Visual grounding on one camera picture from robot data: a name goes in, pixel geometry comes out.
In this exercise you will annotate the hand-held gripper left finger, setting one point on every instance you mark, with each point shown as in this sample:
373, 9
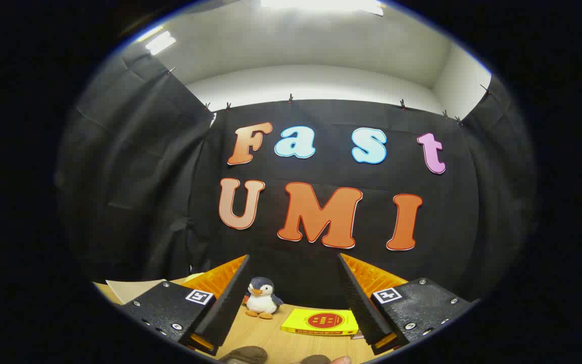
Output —
230, 303

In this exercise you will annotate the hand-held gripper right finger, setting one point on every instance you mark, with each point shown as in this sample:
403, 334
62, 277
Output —
359, 303

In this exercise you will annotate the penguin plush toy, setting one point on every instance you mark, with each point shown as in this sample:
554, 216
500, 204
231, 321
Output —
263, 301

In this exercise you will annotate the row of black cloth clips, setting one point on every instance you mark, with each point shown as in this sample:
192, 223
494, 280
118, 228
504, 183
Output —
290, 97

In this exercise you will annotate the cream fabric storage box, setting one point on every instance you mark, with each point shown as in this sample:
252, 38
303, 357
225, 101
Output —
134, 289

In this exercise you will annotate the yellow book red label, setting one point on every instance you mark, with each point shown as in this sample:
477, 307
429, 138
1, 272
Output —
321, 321

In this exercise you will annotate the brown fuzzy shoe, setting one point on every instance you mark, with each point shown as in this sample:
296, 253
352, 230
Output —
316, 360
243, 355

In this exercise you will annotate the ceiling light panel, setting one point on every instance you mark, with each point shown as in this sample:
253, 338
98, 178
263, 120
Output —
159, 43
321, 4

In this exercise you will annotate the black backdrop cloth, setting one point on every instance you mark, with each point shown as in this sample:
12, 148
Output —
144, 202

